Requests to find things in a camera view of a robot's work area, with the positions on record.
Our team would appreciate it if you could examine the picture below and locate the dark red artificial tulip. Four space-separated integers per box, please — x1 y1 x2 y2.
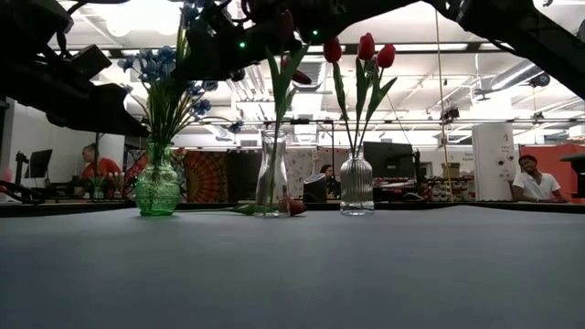
272 8 312 138

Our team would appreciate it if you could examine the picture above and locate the black curtain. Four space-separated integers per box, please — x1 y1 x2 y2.
227 150 264 202

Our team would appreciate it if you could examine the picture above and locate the black monitor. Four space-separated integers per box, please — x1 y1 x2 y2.
363 141 415 180
26 148 54 180

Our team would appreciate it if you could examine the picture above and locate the green textured glass vase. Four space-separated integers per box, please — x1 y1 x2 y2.
134 140 181 218

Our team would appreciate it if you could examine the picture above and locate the orange cloth partition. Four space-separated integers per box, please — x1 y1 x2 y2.
519 144 585 206

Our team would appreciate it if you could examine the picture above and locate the parts bin shelf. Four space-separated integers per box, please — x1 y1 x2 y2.
427 177 474 203

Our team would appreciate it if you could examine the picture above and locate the overhead frame bar with lights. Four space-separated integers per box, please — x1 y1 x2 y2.
45 41 585 60

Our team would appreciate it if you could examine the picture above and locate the thin hanging cable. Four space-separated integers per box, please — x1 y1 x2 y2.
432 8 454 203

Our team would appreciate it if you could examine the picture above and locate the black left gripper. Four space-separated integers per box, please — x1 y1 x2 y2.
175 0 303 82

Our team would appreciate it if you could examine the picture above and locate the bright red artificial tulip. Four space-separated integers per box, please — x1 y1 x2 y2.
354 32 378 154
358 43 399 154
323 37 360 154

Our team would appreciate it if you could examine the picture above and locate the white round column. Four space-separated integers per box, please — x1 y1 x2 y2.
472 122 517 202

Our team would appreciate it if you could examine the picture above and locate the clear ribbed glass bottle vase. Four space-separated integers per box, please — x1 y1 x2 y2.
339 146 375 217

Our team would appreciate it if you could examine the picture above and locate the pinkish red artificial tulip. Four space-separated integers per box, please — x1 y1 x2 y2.
223 197 308 218

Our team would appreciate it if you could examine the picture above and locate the clear smooth glass carafe vase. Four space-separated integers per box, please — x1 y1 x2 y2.
254 129 292 218

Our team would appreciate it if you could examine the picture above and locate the person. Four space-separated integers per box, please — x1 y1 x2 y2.
511 154 570 205
319 163 342 200
80 143 123 182

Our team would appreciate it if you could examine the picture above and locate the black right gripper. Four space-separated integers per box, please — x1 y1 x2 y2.
246 0 415 47

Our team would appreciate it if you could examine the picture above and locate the colourful mandala tapestry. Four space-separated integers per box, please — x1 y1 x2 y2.
182 150 229 205

